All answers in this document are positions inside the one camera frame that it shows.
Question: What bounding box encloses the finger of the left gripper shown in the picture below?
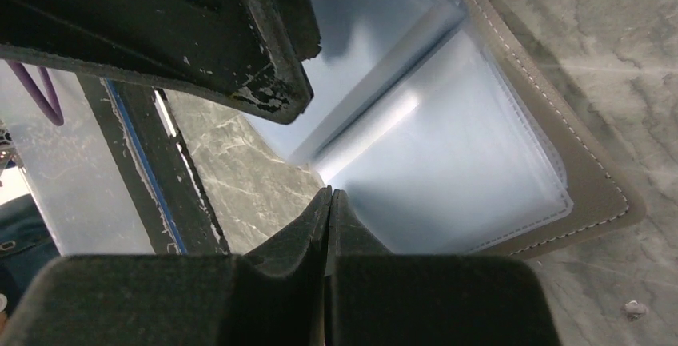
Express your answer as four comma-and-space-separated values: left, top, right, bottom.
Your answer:
1, 0, 313, 125
275, 0, 321, 61

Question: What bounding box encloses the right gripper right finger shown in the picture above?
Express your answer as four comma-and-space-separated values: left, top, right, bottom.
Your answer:
325, 190, 560, 345

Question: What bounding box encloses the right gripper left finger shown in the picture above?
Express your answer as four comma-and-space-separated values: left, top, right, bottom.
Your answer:
1, 187, 332, 345

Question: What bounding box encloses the grey leather card holder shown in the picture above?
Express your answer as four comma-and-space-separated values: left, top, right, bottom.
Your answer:
249, 0, 646, 257

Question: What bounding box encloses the person in background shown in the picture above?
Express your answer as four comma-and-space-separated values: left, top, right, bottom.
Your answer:
1, 194, 60, 328

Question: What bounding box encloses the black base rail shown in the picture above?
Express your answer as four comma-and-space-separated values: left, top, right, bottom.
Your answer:
77, 74, 230, 254

